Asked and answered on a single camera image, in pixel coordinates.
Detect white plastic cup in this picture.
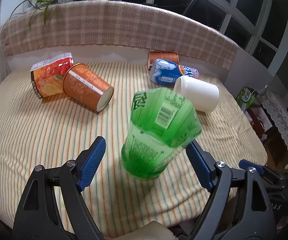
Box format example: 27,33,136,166
174,76,219,113

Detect plaid beige blanket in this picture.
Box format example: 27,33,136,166
0,0,238,69

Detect red cardboard box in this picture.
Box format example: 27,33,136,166
244,106,274,141

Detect blue orange drink cup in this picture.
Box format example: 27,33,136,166
150,59,199,85

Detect copper orange cup at back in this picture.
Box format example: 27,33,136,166
147,51,179,70

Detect orange paper cup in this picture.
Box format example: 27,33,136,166
63,63,114,113

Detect white lace cloth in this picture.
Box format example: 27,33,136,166
262,90,288,149

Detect green plastic cup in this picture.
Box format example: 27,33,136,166
121,88,202,180

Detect red orange drink carton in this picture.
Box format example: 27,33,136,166
30,53,73,99

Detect green white cardboard box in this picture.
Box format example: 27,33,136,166
235,86,258,112

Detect yellow striped tablecloth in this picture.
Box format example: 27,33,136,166
0,61,268,238

